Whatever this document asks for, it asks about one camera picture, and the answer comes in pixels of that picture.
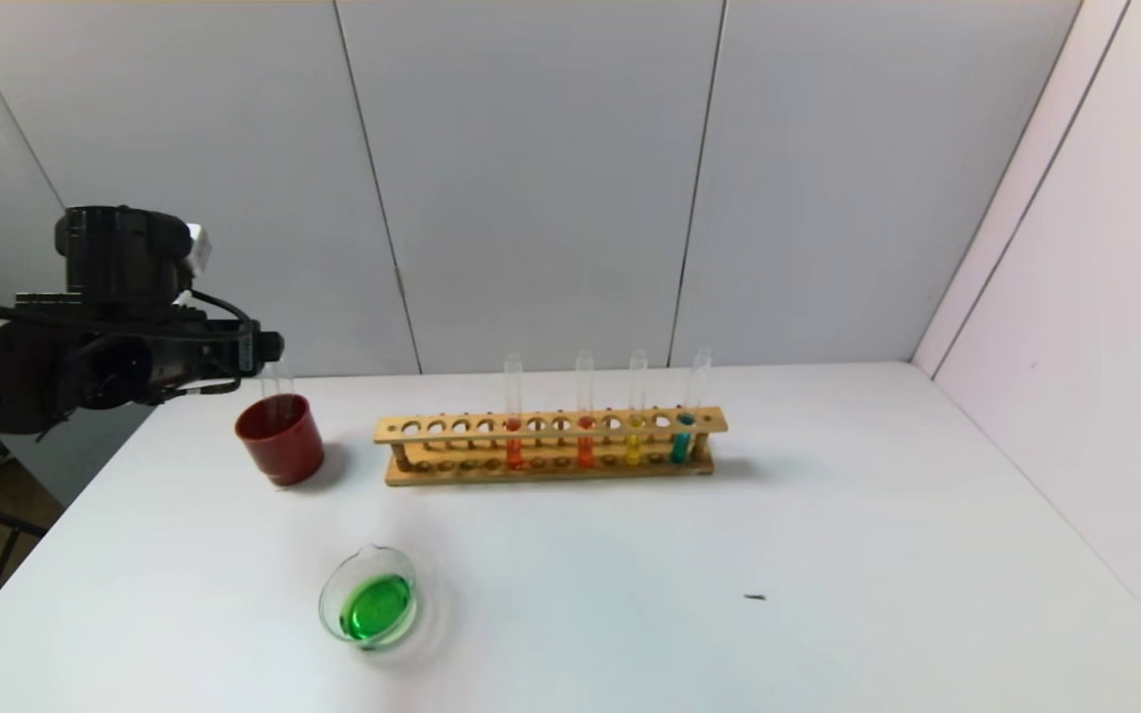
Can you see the dark red plastic cup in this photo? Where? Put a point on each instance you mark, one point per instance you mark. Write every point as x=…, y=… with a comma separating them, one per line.
x=283, y=446

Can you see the yellow pigment glass test tube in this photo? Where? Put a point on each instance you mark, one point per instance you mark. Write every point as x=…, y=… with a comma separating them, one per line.
x=633, y=453
x=285, y=388

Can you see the clear glass beaker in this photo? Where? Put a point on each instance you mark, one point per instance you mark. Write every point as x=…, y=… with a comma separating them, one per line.
x=377, y=606

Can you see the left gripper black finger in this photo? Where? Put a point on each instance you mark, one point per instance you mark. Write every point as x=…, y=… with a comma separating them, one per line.
x=271, y=348

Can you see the orange pigment glass test tube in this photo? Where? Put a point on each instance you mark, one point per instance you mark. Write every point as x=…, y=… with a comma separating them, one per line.
x=585, y=454
x=514, y=456

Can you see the blue pigment glass test tube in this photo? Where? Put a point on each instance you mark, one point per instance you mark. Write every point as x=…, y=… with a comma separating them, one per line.
x=679, y=448
x=270, y=388

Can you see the wooden test tube rack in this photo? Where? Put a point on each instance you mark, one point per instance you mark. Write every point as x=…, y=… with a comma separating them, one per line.
x=531, y=476

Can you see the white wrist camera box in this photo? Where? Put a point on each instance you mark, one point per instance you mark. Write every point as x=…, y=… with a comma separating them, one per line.
x=198, y=250

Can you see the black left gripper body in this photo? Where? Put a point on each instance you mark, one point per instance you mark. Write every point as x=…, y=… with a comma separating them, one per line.
x=248, y=350

